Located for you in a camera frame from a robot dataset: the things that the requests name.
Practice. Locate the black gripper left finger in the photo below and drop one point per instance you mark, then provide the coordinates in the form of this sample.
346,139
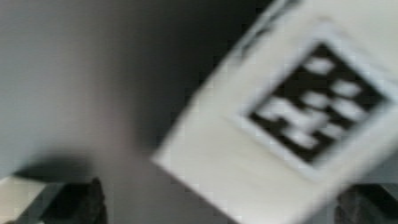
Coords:
67,204

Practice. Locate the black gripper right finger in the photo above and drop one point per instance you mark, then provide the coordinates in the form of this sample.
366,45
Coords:
367,204

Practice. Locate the white stool leg block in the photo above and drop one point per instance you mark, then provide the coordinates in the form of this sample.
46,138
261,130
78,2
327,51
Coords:
287,127

